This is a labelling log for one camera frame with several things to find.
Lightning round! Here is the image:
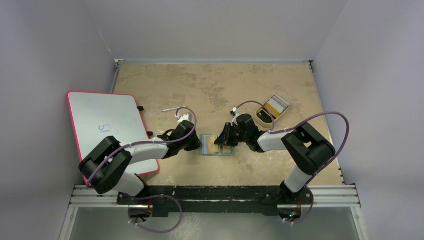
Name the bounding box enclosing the green leather card holder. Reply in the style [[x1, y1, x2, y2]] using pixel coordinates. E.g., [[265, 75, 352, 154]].
[[199, 134, 235, 157]]

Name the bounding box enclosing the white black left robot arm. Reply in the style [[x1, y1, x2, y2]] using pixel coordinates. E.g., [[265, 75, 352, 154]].
[[78, 120, 202, 205]]

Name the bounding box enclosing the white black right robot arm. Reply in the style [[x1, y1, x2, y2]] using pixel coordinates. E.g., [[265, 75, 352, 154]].
[[214, 114, 336, 204]]

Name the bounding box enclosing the beige oval card tray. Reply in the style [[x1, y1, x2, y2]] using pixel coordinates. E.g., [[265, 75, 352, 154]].
[[255, 97, 289, 129]]

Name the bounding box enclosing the stack of grey cards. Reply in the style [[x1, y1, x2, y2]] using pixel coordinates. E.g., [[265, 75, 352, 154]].
[[264, 94, 290, 118]]

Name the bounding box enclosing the white marker pen green cap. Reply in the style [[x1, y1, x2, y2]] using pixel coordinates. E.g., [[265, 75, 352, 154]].
[[161, 105, 187, 113]]

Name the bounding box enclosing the pink framed whiteboard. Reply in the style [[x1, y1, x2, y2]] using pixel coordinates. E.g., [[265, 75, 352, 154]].
[[67, 91, 150, 160]]

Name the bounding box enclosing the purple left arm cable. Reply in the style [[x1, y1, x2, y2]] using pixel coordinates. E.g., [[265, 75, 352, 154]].
[[86, 106, 198, 190]]

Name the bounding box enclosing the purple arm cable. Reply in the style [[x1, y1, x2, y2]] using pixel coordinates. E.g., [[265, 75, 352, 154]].
[[233, 100, 351, 186], [86, 106, 198, 190]]

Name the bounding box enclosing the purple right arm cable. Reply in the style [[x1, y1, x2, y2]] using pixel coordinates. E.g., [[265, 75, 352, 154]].
[[233, 100, 351, 186]]

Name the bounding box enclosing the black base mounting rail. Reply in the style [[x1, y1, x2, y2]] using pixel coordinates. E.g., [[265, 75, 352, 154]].
[[117, 184, 315, 221]]

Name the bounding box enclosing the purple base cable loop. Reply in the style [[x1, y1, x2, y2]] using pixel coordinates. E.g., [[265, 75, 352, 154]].
[[127, 194, 184, 235]]

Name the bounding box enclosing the aluminium extrusion frame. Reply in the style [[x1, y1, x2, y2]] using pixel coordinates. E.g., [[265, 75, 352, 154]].
[[60, 185, 366, 240]]

